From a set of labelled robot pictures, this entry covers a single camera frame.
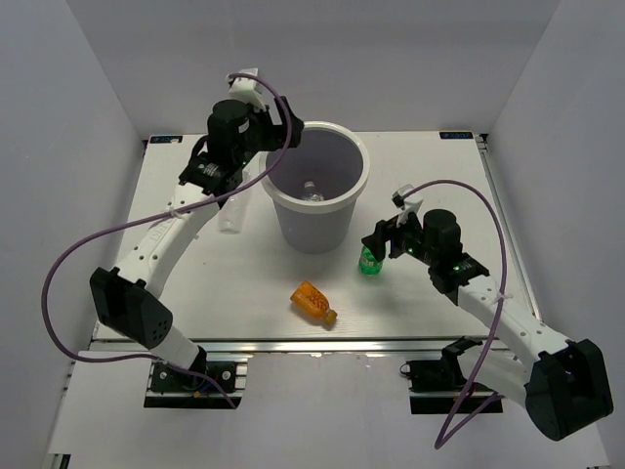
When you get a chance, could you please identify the green plastic bottle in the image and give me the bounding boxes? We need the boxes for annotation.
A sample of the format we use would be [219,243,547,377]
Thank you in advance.
[358,246,383,277]

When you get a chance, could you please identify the blue label water bottle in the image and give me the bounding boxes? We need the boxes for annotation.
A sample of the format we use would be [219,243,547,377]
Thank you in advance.
[301,181,325,202]

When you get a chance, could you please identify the clear crushed plastic bottle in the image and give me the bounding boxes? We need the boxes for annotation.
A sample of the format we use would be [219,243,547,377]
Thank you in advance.
[219,191,251,234]

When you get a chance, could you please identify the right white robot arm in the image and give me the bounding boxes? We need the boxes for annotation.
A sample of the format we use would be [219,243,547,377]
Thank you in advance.
[362,209,614,441]

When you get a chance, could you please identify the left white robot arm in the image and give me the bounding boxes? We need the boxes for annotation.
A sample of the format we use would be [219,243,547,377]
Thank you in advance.
[90,97,304,374]

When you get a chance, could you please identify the white plastic bin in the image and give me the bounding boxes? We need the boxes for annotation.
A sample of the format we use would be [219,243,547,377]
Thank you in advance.
[259,121,370,254]

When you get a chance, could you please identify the left blue corner sticker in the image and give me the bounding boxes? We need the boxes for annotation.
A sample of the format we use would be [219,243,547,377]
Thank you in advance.
[148,135,183,145]

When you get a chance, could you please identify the blue corner sticker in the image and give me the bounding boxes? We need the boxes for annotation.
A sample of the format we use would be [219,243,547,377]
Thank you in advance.
[438,131,474,140]
[148,135,183,145]

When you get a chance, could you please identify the orange plastic bottle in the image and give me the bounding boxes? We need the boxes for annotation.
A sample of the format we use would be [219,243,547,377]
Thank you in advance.
[290,280,338,329]

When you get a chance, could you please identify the right blue corner sticker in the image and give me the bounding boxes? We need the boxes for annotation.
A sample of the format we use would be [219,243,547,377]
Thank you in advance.
[438,131,474,140]

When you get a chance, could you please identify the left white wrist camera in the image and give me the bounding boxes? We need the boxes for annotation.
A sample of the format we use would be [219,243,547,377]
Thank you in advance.
[227,75,266,110]

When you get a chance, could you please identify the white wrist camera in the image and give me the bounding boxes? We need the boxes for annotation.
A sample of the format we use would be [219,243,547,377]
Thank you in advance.
[392,185,424,228]
[227,75,266,110]

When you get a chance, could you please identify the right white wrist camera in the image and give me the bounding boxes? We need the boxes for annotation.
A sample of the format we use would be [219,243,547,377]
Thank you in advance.
[392,185,424,228]

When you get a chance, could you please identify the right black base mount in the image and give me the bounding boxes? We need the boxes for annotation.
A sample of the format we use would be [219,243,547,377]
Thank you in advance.
[399,337,482,415]

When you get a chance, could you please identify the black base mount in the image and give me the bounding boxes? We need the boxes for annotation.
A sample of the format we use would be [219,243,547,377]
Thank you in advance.
[399,337,482,415]
[144,354,249,409]

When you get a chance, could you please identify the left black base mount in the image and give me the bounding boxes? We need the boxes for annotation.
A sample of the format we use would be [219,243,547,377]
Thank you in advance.
[144,354,249,409]

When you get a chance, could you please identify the aluminium front rail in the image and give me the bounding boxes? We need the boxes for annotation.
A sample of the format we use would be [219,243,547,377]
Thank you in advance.
[92,334,509,356]

